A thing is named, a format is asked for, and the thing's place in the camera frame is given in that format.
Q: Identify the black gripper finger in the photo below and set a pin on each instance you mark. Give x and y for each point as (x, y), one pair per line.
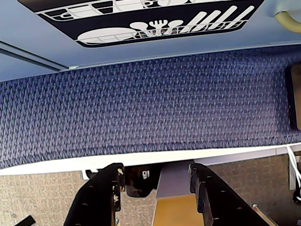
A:
(223, 202)
(98, 195)

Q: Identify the black table clamp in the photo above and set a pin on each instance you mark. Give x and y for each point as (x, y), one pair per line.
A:
(138, 186)

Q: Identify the gray table leg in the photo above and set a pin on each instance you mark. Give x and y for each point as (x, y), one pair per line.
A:
(174, 181)

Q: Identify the small black flat object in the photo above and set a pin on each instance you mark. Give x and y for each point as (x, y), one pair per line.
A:
(26, 221)

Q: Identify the blue wooden toy kitchen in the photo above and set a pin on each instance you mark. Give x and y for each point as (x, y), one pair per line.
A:
(164, 54)

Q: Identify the black dishwasher rack decal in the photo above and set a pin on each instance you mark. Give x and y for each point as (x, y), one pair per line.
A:
(105, 21)

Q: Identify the white under-table bracket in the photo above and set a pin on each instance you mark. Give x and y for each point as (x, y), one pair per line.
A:
(88, 174)

